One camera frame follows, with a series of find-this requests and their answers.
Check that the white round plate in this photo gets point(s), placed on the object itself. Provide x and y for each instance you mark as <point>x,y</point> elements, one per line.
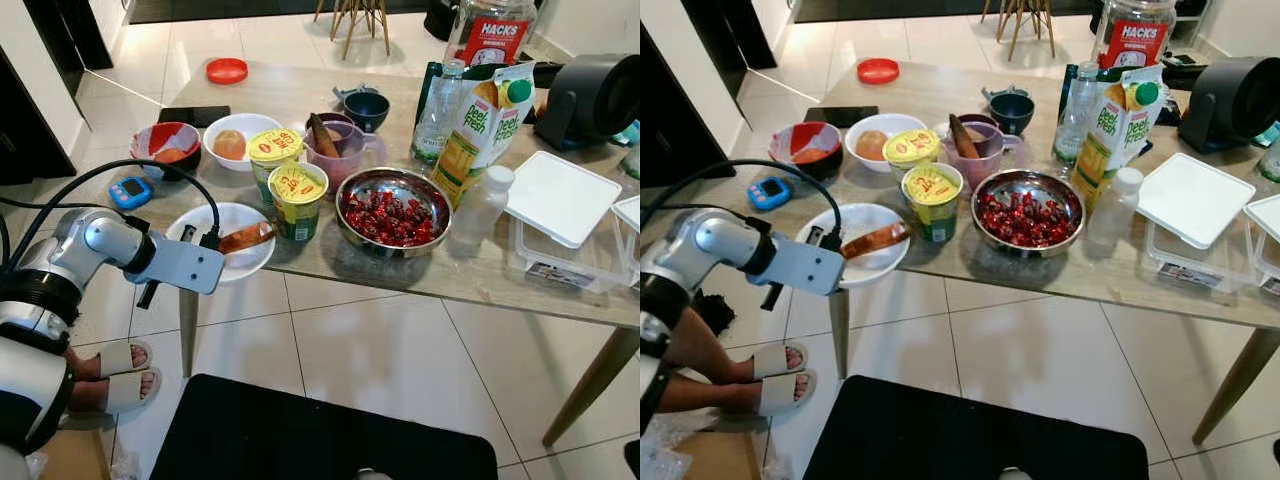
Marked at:
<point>235,215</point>
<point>875,268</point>

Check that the orange carrot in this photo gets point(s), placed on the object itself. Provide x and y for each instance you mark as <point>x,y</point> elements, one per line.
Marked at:
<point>245,238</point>
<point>880,240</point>

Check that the white sandal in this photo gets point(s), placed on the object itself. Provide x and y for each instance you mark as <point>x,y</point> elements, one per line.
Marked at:
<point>125,356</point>
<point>130,390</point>
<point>790,392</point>
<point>780,358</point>

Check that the blue digital timer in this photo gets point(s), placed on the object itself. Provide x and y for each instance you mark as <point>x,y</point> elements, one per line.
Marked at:
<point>768,192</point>
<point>131,192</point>

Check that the red and black bowl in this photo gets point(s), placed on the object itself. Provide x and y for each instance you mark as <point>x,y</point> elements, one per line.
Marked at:
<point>165,140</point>
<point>805,140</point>

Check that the clear container white lid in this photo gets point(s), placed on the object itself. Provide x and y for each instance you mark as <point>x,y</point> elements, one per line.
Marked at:
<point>560,200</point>
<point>1200,200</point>
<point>1265,225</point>
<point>630,215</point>

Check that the tan round fruit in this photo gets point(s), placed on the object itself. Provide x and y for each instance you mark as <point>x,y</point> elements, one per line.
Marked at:
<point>229,145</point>
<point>871,145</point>

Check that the open brown cardboard box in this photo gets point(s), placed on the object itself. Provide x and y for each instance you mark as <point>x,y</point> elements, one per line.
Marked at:
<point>715,458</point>
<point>75,458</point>

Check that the noodle cup yellow lid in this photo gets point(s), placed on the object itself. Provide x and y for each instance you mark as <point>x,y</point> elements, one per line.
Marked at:
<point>274,148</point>
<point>911,150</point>
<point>932,200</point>
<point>298,200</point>

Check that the white deep bowl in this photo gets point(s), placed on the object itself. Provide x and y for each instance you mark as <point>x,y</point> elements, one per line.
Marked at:
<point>900,122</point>
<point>262,133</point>

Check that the clear bubble wrap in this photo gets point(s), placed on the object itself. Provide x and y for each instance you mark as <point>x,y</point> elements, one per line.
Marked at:
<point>660,462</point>

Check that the wooden table grey legs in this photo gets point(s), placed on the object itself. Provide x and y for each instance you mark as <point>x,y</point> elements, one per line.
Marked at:
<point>1235,385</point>
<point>590,385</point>

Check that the black floor mat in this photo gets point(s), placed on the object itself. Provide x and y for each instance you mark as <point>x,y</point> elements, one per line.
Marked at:
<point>320,430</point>
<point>980,430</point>

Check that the brown wooden utensil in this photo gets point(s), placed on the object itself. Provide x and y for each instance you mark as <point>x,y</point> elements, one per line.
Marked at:
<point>962,135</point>
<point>322,135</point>

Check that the red round lid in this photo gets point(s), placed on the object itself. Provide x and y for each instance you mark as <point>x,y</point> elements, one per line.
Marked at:
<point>227,70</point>
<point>878,70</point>

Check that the purple measuring cup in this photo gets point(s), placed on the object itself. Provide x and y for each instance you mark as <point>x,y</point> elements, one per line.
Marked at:
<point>990,160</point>
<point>350,160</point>

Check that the steel bowl of red candies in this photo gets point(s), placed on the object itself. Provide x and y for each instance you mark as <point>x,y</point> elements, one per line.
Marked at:
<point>1028,212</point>
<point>392,212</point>

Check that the black round fan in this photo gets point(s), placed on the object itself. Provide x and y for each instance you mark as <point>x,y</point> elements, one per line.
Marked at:
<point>1230,100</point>
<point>590,100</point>

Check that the dark blue cup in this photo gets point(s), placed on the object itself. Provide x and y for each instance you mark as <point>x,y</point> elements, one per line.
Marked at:
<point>366,108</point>
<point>1010,108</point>

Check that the small clear bottle white cap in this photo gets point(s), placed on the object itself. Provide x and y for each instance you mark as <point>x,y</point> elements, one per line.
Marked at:
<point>485,205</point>
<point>1118,205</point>

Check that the yellow green juice carton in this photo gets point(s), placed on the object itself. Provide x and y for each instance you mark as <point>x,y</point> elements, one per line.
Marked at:
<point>485,135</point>
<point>1120,135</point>

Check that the clear water bottle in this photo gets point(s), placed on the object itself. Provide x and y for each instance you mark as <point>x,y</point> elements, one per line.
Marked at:
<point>1078,115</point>
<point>438,115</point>

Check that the white chair wooden legs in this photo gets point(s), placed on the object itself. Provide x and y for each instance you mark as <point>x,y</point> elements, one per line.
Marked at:
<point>1020,20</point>
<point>355,20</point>

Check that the clear candy jar red label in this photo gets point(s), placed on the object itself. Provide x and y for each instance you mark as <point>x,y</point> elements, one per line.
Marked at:
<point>1133,35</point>
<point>490,35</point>

